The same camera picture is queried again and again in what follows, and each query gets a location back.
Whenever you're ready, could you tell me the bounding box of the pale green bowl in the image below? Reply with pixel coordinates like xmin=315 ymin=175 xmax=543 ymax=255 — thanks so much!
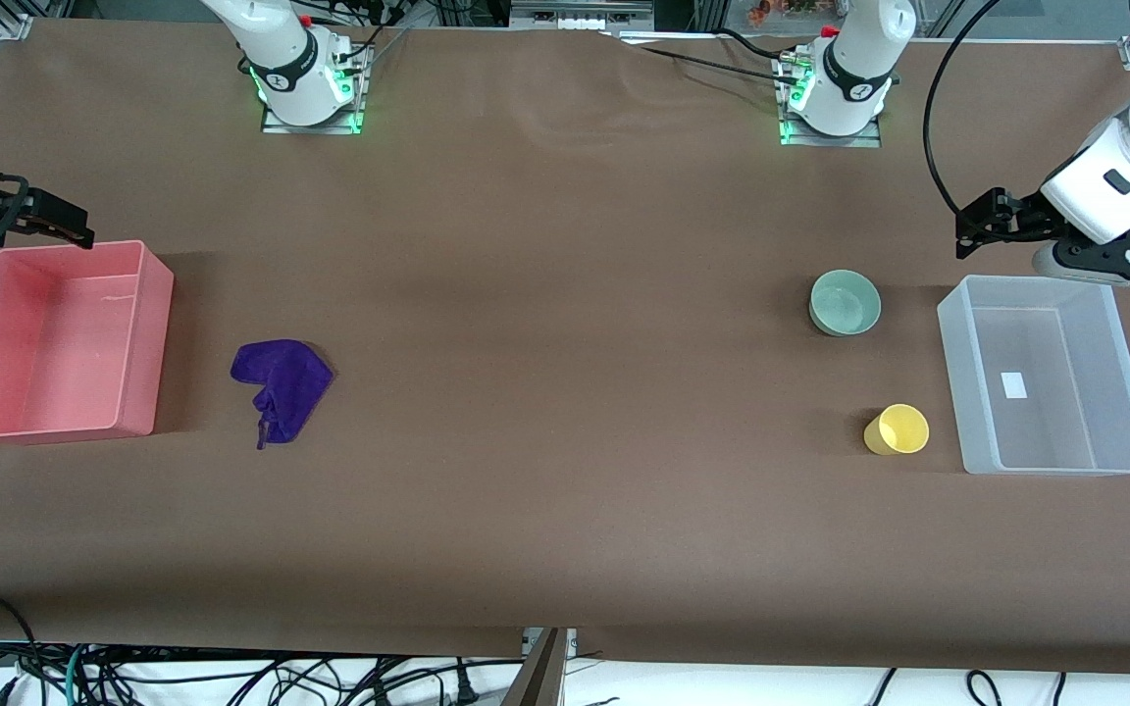
xmin=809 ymin=270 xmax=883 ymax=337

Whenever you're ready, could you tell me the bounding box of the yellow cup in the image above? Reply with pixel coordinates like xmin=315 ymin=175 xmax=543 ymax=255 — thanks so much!
xmin=863 ymin=403 xmax=930 ymax=456

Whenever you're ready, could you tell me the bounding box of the purple cloth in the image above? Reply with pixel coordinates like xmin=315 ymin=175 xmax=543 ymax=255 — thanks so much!
xmin=230 ymin=339 xmax=334 ymax=450

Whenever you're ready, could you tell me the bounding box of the pink plastic bin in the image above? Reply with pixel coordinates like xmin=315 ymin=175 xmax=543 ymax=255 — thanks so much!
xmin=0 ymin=240 xmax=176 ymax=441

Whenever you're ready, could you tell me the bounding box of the translucent plastic bin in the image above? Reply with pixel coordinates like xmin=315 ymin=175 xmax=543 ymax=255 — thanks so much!
xmin=937 ymin=276 xmax=1130 ymax=477

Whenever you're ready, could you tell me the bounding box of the orange plastic item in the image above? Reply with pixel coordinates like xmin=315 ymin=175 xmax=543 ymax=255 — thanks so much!
xmin=745 ymin=0 xmax=823 ymax=23

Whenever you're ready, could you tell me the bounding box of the grey power strip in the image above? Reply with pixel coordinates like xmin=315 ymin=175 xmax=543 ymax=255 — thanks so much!
xmin=509 ymin=0 xmax=656 ymax=32

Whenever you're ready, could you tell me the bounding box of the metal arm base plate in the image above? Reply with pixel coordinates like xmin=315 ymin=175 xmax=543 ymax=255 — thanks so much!
xmin=778 ymin=54 xmax=885 ymax=149
xmin=260 ymin=39 xmax=368 ymax=135

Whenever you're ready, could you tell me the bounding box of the black cable on table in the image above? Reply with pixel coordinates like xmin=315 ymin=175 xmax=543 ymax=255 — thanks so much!
xmin=614 ymin=27 xmax=803 ymax=85

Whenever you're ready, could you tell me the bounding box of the teal cable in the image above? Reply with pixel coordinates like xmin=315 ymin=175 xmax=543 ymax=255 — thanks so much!
xmin=62 ymin=644 xmax=88 ymax=706

